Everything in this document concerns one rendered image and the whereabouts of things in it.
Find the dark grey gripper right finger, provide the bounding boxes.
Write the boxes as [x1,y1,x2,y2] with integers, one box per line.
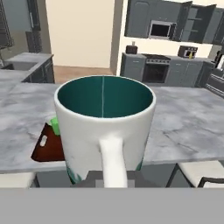
[125,171,158,188]

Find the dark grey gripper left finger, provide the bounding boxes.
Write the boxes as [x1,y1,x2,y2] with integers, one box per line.
[71,171,105,188]

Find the white mug teal inside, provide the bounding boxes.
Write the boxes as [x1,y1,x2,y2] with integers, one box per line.
[53,74,157,188]

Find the dark red tray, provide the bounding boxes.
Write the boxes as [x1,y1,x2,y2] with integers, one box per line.
[31,122,66,163]

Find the green cup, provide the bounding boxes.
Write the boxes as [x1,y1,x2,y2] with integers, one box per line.
[48,115,61,137]

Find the grey sink counter cupboards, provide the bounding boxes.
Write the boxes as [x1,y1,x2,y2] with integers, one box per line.
[22,56,56,85]

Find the white cushioned stool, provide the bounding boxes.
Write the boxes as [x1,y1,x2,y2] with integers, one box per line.
[165,159,224,188]

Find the black oven with hob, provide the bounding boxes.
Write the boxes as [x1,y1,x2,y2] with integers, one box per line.
[141,53,172,84]

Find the grey lower cupboard run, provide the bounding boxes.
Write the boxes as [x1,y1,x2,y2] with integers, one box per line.
[119,52,217,88]

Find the grey cupboard run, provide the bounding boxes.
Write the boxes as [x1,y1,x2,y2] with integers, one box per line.
[119,52,217,88]
[124,0,224,46]

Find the grey drawer cabinet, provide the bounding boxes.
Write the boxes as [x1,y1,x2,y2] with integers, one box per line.
[204,67,224,99]

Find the grey sink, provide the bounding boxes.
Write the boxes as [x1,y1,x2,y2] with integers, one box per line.
[0,60,39,72]

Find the dark toaster oven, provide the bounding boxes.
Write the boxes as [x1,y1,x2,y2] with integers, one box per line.
[177,45,199,60]

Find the silver microwave oven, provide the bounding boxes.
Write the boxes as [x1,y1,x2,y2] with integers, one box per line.
[148,19,177,40]

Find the grey upper cupboard run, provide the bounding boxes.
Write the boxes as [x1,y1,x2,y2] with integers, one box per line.
[124,0,224,46]

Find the grey window blind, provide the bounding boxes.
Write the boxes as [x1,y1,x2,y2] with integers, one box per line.
[0,0,15,50]

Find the dark wall cupboard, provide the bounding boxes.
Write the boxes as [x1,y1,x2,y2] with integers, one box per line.
[24,0,44,54]

